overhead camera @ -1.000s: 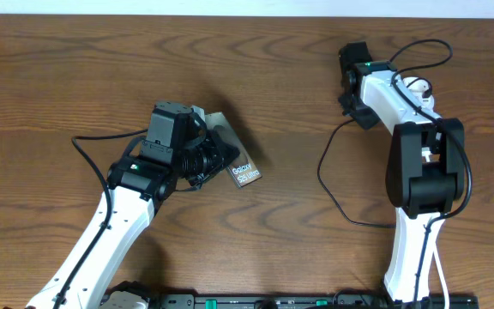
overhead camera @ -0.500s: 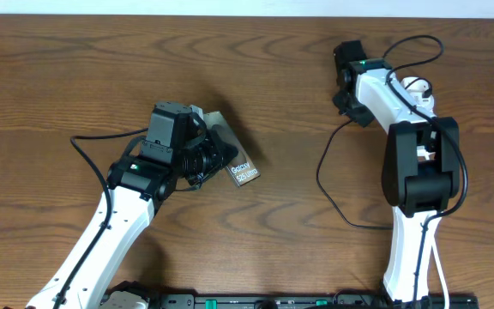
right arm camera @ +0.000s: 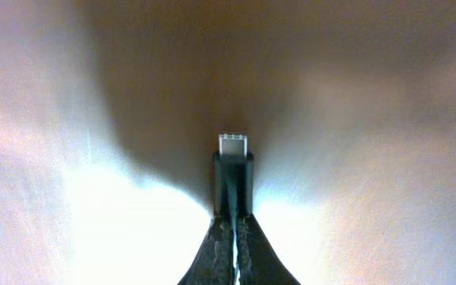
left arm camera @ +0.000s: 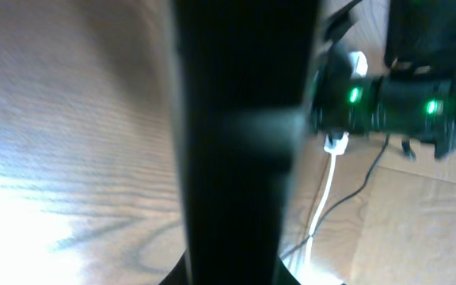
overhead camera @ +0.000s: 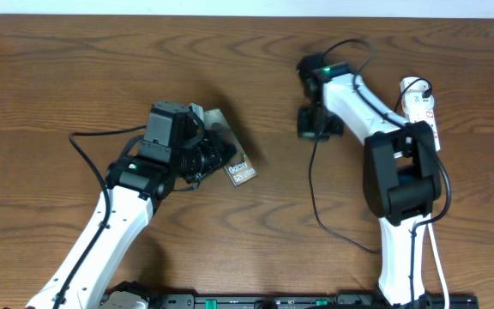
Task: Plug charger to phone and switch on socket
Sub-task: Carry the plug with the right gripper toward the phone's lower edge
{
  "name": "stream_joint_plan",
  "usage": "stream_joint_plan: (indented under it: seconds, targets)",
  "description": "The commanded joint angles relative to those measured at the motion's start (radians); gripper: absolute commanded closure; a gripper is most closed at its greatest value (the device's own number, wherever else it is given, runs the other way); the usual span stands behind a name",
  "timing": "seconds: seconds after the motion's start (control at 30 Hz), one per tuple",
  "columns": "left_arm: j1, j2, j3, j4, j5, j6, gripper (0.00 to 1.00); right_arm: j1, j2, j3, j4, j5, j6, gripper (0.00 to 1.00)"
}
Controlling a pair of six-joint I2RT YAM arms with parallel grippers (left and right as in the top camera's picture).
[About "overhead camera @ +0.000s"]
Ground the black charger cable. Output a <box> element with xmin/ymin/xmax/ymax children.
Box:
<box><xmin>307</xmin><ymin>76</ymin><xmax>434</xmax><ymax>255</ymax></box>

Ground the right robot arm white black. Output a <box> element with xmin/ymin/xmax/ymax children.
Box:
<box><xmin>297</xmin><ymin>53</ymin><xmax>451</xmax><ymax>306</ymax></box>

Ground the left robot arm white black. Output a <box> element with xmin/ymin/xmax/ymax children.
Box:
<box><xmin>27</xmin><ymin>101</ymin><xmax>237</xmax><ymax>309</ymax></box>

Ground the white power strip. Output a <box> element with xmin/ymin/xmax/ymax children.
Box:
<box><xmin>399</xmin><ymin>76</ymin><xmax>441</xmax><ymax>151</ymax></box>

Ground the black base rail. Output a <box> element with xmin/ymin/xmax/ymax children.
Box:
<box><xmin>100</xmin><ymin>281</ymin><xmax>479</xmax><ymax>309</ymax></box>

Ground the white power strip cord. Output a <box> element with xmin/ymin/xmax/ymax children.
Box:
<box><xmin>426</xmin><ymin>222</ymin><xmax>451</xmax><ymax>309</ymax></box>

